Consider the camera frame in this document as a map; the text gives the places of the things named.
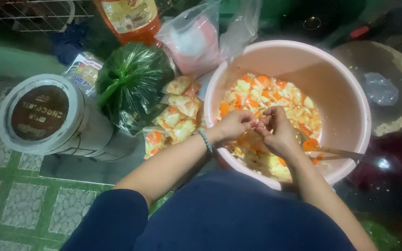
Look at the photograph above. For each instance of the person's left hand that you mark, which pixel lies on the person's left hand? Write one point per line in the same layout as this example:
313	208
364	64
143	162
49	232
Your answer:
232	125

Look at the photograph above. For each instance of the person's right hand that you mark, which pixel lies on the person's right hand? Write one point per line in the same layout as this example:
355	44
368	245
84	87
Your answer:
279	134

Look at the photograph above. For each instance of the person's right fingers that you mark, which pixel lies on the person's right fingers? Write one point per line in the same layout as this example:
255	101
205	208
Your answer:
265	122

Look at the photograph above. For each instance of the person's left fingers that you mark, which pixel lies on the person's left fingers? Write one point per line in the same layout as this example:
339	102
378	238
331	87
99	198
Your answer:
248	120

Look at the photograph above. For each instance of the clear vegetable-filled bag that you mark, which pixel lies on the clear vegetable-filled bag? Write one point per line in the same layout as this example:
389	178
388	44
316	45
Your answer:
251	143

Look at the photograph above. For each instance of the chopped vegetable mix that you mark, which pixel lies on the chopped vegetable mix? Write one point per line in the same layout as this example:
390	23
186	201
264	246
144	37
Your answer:
284	97

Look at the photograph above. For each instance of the pile of filled vegetable packets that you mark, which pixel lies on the pile of filled vegetable packets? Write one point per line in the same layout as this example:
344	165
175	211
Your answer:
176	115

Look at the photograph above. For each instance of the pink plastic basin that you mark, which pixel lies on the pink plastic basin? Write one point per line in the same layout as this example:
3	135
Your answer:
337	104

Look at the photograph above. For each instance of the metal spoon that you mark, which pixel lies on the metal spoon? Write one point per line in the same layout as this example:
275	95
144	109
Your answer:
337	152

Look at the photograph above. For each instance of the clear bag with pink contents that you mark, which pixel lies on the clear bag with pink contents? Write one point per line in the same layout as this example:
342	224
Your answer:
194	45

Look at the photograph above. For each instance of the empty clear plastic bag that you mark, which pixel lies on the empty clear plastic bag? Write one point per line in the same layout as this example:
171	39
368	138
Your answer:
239	28

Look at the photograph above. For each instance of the person's dark blue clothing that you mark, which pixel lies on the person's dark blue clothing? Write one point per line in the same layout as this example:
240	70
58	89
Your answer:
222	216

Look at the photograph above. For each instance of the black pot with lid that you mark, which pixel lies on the black pot with lid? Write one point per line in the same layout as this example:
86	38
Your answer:
312	21

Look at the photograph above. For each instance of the crumpled clear plastic bag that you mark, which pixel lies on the crumpled clear plastic bag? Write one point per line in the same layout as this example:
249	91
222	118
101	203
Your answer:
380	89

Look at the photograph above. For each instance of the green plastic bag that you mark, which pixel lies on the green plastic bag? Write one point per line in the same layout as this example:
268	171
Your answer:
131	83

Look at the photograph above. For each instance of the dark red plastic stool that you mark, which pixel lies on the dark red plastic stool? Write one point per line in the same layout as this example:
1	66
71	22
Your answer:
389	164

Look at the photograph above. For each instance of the orange liquid bottle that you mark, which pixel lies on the orange liquid bottle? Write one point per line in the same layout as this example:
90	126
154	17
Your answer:
131	19

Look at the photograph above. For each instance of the printed seasoning packet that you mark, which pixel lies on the printed seasoning packet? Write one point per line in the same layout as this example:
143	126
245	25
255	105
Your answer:
84	71

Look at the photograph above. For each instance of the dark blue cloth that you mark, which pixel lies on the dark blue cloth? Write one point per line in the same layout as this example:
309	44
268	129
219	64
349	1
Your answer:
68	43

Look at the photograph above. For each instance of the white bucket with brown lid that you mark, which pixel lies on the white bucket with brown lid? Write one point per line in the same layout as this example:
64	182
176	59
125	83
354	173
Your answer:
40	113

